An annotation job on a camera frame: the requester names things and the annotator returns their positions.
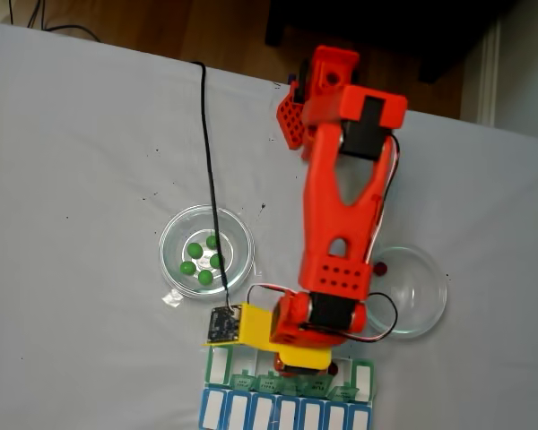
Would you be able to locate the clear glass dish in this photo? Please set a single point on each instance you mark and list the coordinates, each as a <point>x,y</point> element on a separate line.
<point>184,224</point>
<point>421,313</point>

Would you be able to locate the dark wooden furniture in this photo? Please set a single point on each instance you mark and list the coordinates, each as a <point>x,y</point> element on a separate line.
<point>453,22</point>

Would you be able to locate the white door trim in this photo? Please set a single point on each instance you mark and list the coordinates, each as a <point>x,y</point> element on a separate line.
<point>488,80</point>

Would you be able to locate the green round pill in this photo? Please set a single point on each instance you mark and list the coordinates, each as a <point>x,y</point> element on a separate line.
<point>214,260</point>
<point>210,242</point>
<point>188,268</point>
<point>205,277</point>
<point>194,250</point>

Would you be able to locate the black camera circuit board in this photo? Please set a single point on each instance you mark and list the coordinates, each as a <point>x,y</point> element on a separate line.
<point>224,323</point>

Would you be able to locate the clear tape scrap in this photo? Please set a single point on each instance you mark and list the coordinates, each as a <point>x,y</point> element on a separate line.
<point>172,298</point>

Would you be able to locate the weekly pill organizer box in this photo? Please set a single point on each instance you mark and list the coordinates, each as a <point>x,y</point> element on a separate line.
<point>217,372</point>

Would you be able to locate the red round pill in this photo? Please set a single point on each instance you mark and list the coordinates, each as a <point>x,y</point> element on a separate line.
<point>333,369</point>
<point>380,269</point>

